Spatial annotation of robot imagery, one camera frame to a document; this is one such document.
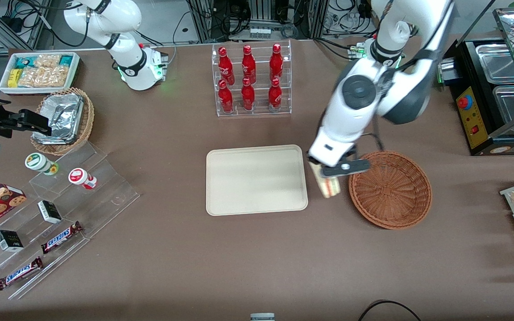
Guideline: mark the round brown wicker basket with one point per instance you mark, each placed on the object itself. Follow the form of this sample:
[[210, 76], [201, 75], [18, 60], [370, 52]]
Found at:
[[391, 191]]

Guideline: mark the white power strip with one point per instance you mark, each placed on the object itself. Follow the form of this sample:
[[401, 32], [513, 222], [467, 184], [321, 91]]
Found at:
[[266, 32]]

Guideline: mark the Snickers chocolate bar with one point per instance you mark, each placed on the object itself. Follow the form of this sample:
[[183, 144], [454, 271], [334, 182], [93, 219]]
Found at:
[[60, 237], [18, 273]]

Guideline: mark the yellow snack pack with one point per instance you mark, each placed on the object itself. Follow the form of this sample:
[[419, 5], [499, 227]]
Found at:
[[14, 77]]

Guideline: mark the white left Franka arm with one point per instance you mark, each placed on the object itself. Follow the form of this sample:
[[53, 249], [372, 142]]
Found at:
[[364, 113]]

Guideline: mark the clear bag of peanuts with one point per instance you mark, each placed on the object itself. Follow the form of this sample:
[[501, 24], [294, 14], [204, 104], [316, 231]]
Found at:
[[45, 76], [48, 60]]

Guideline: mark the teal snack pack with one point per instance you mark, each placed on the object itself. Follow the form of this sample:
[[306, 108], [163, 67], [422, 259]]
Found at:
[[66, 60], [27, 61]]

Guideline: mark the beige plastic serving tray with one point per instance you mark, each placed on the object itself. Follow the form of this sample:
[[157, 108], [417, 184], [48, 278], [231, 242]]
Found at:
[[257, 180]]

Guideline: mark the red lidded yogurt cup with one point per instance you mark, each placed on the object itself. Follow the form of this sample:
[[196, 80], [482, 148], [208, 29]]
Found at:
[[80, 177]]

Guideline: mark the aluminium foil container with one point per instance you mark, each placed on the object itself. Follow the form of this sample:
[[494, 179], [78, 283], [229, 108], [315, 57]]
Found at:
[[60, 116]]

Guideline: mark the white rectangular snack bin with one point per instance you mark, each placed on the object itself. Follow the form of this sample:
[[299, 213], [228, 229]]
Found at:
[[76, 67]]

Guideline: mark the black and yellow food warmer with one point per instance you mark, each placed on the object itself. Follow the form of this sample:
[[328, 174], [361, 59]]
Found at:
[[473, 116]]

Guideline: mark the light wicker basket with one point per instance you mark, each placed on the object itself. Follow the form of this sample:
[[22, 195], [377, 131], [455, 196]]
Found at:
[[88, 116]]

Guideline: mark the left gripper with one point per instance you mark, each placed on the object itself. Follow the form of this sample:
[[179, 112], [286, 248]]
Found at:
[[311, 159]]

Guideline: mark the red cola bottle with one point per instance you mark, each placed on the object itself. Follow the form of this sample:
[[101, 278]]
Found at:
[[225, 99], [276, 64], [248, 97], [225, 67], [275, 97], [248, 67]]

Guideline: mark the clear acrylic bottle rack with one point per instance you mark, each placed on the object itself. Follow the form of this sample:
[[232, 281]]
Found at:
[[286, 80]]

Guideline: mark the triangular sandwich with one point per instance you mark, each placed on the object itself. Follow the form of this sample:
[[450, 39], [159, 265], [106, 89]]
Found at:
[[330, 187]]

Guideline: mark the clear acrylic stepped stand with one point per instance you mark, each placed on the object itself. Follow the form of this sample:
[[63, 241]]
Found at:
[[105, 191]]

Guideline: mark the aluminium frame rack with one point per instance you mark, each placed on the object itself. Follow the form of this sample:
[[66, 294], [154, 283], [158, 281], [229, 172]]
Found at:
[[203, 18]]

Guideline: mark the grey device at table edge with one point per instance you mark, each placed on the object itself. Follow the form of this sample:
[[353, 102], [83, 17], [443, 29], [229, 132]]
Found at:
[[262, 317]]

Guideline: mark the green lidded yogurt cup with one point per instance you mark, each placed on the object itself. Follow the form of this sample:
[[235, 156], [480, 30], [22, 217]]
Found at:
[[38, 162]]

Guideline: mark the small black box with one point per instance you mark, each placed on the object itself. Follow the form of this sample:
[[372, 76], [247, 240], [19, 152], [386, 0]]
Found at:
[[49, 211], [9, 240]]

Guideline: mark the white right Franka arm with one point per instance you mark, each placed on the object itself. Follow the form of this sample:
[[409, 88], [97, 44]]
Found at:
[[127, 58]]

